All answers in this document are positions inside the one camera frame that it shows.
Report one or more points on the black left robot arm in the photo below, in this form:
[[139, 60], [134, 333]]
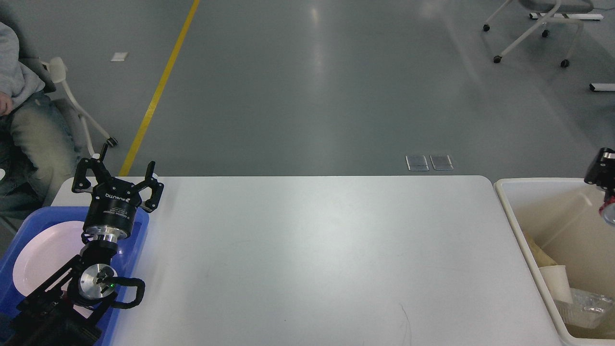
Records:
[[65, 309]]

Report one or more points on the blue plastic tray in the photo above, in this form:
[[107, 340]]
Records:
[[124, 262]]

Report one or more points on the white bar on floor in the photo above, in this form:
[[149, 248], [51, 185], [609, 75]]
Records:
[[602, 87]]

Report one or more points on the white rolling chair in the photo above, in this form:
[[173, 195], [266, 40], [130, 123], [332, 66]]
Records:
[[551, 7]]

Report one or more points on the left floor plate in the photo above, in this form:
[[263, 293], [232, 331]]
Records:
[[417, 163]]

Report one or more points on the crushed red can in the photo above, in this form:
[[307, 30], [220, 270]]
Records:
[[607, 210]]

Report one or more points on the large brown paper bag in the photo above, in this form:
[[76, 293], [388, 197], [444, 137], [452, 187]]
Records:
[[541, 258]]

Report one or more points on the seated person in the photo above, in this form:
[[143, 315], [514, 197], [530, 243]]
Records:
[[37, 150]]

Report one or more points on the grey office chair left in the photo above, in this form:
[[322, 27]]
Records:
[[54, 74]]

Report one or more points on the white floor tag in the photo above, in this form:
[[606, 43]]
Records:
[[119, 56]]

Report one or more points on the white plastic bin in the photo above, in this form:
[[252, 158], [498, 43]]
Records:
[[561, 216]]

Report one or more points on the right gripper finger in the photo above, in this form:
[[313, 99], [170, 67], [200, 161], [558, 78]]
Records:
[[601, 171]]

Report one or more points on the white paper cup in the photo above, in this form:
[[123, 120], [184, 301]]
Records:
[[557, 283]]

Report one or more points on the white bar far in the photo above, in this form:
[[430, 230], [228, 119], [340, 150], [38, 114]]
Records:
[[585, 17]]

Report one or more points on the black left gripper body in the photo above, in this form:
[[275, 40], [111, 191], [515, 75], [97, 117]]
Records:
[[112, 211]]

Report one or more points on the floor plate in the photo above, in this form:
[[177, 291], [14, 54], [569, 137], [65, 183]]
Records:
[[441, 162], [417, 163]]

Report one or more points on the right floor plate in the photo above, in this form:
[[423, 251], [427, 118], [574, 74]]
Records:
[[441, 162]]

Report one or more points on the silver foil wrapper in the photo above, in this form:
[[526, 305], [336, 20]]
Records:
[[586, 310]]

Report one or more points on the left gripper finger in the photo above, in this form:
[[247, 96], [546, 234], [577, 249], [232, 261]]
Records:
[[150, 182], [94, 165]]

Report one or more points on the pink plate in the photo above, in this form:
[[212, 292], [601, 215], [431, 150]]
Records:
[[43, 255]]

